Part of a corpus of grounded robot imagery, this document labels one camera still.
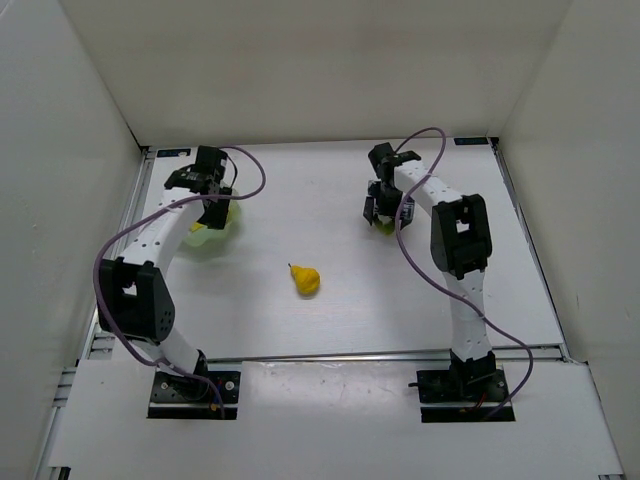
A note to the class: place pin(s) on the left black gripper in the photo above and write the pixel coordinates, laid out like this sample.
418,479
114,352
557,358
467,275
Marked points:
216,214

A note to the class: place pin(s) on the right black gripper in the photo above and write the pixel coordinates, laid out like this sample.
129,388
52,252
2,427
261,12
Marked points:
386,201

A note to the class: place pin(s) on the green peeled fake lime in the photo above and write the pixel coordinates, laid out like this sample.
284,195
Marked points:
386,227

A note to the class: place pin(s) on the yellow fake pear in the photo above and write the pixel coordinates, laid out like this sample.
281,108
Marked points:
307,280

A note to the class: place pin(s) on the yellow peeled fake lemon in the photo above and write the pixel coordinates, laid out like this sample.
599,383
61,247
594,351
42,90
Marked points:
197,227

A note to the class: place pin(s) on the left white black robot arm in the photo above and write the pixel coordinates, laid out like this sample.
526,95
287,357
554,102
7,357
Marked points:
133,299

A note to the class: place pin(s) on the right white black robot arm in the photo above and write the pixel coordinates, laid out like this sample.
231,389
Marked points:
460,246

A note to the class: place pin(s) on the green wavy glass bowl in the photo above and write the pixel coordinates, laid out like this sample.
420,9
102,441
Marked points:
209,243

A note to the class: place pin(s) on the left blue label sticker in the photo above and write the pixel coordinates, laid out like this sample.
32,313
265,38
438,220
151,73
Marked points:
173,153

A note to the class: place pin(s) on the blue label sticker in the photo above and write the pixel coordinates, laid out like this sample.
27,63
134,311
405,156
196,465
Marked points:
470,141
173,153

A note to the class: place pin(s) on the right blue label sticker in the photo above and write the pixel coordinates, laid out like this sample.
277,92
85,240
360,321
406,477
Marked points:
470,141

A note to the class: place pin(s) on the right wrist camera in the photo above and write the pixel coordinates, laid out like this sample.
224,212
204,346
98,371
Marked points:
384,159

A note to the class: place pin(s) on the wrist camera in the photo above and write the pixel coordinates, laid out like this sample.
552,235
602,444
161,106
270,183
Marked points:
210,161
384,159

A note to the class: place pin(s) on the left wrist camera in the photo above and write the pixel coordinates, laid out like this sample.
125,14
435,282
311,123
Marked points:
210,161

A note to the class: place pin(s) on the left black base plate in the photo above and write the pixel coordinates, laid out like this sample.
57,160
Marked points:
177,398

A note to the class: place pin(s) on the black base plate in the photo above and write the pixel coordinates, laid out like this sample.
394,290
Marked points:
177,398
441,402

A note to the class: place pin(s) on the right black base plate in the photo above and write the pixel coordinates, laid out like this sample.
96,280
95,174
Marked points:
441,402

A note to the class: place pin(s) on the front aluminium rail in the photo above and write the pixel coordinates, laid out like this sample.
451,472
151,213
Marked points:
540,353

